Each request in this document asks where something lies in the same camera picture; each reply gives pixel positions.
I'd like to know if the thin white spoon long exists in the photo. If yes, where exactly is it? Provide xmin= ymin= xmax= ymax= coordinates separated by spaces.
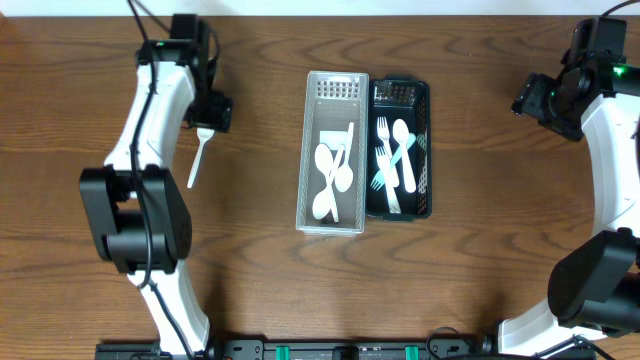
xmin=335 ymin=122 xmax=354 ymax=193

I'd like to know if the white plastic fork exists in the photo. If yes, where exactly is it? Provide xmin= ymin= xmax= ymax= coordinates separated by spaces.
xmin=376 ymin=116 xmax=399 ymax=187

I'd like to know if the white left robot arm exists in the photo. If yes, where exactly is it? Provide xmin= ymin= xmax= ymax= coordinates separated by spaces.
xmin=79 ymin=39 xmax=232 ymax=359

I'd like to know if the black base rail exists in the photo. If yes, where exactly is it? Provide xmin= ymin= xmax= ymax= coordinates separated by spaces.
xmin=94 ymin=337 xmax=597 ymax=360

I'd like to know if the dark green plastic basket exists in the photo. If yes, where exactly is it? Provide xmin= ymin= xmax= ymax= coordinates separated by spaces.
xmin=366 ymin=75 xmax=432 ymax=221

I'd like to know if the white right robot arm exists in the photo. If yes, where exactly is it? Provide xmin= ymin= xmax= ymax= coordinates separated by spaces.
xmin=497 ymin=64 xmax=639 ymax=357

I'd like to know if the thick white plastic spoon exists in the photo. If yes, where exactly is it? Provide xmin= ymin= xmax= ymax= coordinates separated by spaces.
xmin=393 ymin=118 xmax=416 ymax=193

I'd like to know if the mint green plastic fork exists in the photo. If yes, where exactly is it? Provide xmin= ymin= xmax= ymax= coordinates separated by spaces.
xmin=370 ymin=133 xmax=416 ymax=191

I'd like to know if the clear plastic basket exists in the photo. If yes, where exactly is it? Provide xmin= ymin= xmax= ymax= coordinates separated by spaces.
xmin=296 ymin=71 xmax=369 ymax=236

